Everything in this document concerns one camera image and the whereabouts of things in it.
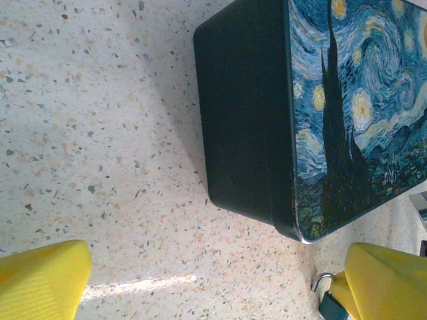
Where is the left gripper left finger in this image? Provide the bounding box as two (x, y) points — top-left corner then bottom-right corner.
(0, 239), (93, 320)

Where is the starry night painted tin box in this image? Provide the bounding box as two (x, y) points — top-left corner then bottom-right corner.
(192, 0), (427, 246)

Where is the small padlock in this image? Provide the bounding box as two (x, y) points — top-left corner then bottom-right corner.
(311, 272), (350, 320)

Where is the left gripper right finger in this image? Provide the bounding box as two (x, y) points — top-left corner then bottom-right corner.
(332, 242), (427, 320)

